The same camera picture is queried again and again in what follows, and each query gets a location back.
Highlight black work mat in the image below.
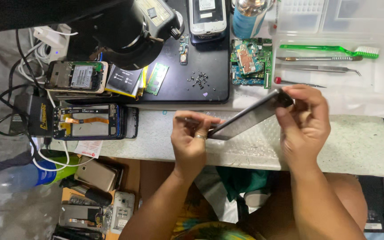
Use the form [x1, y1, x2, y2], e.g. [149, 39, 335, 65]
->
[68, 0, 231, 105]

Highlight white power strip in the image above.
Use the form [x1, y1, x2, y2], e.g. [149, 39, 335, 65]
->
[33, 24, 72, 62]

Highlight coiled white cable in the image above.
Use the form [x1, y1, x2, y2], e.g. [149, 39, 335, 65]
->
[17, 39, 52, 84]

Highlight thin metal pry tool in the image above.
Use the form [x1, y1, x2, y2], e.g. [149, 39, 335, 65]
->
[175, 116, 220, 129]

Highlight bubble wrap sheet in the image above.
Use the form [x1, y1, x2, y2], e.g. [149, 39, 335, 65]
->
[192, 111, 291, 161]

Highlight clear water bottle blue label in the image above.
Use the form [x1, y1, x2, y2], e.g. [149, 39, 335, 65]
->
[0, 159, 58, 196]

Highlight white open-back phone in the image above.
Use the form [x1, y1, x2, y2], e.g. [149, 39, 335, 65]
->
[188, 0, 228, 46]

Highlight red-capped screwdriver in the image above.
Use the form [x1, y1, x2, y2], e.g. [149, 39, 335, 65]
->
[274, 76, 327, 89]

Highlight metal spudger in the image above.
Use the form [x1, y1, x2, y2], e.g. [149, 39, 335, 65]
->
[276, 56, 363, 62]

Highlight person's colourful patterned garment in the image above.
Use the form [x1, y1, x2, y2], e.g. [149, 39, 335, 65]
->
[171, 192, 257, 240]

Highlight black microscope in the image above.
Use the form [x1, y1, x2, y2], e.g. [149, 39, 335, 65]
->
[66, 0, 184, 71]

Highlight carton of phone parts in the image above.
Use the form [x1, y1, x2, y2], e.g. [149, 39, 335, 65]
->
[51, 155, 141, 240]

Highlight stack of black phone batteries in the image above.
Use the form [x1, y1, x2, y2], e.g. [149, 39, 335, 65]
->
[104, 65, 149, 98]

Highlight grey smartphone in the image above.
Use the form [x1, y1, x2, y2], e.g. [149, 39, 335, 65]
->
[208, 88, 294, 141]

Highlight long white cable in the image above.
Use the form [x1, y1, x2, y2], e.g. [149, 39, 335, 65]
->
[30, 89, 95, 172]

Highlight black phone frame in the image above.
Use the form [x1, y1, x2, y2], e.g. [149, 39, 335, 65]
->
[124, 106, 140, 139]

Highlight black power adapter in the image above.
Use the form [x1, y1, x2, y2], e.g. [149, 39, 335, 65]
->
[9, 94, 54, 137]

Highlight blue spray can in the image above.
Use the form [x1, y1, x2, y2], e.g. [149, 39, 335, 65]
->
[232, 0, 274, 40]

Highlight green memory module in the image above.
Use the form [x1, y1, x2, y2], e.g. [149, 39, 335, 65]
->
[144, 62, 170, 96]

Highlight green cloth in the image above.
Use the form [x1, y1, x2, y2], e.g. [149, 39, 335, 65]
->
[216, 166, 270, 202]

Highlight person's right hand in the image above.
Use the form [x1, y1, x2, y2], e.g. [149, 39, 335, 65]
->
[275, 84, 332, 173]

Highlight white plastic sheet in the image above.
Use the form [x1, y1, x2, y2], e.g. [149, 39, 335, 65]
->
[324, 32, 384, 123]

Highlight gold-framed open phone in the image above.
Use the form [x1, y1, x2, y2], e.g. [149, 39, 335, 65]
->
[44, 60, 109, 94]

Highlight printed paper slip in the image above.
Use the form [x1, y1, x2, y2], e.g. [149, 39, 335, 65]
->
[74, 140, 103, 159]

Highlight clear plastic organiser box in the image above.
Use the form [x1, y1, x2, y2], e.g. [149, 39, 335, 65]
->
[268, 0, 384, 100]

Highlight metal tweezers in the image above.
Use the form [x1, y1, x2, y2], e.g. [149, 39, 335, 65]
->
[275, 64, 362, 77]

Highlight small narrow circuit board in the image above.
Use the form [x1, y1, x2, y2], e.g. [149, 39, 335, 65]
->
[179, 35, 190, 65]

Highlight pile of tiny black screws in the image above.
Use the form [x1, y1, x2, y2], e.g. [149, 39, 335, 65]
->
[187, 69, 217, 91]

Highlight green brush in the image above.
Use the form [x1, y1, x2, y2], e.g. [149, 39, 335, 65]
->
[279, 44, 380, 60]

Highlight blue-framed open phone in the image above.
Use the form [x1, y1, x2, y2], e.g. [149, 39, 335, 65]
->
[52, 103, 126, 141]

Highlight black tablet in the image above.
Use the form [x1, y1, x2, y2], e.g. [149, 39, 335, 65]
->
[358, 118, 384, 234]

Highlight green bottle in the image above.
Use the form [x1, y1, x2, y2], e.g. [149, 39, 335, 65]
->
[45, 154, 80, 186]

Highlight stack of green circuit boards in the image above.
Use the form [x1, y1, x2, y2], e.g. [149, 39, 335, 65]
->
[230, 38, 273, 90]

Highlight person's left hand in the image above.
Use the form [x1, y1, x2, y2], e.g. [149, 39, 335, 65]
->
[171, 111, 226, 173]

